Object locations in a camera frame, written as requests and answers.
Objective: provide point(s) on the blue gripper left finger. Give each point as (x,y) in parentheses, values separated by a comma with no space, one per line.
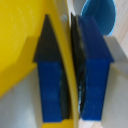
(50,80)

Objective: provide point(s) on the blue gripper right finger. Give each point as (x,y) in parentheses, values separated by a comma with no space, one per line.
(96,76)

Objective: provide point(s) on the yellow plate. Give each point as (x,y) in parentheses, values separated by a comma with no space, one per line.
(20,30)

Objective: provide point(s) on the blue cup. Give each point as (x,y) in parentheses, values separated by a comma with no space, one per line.
(100,15)

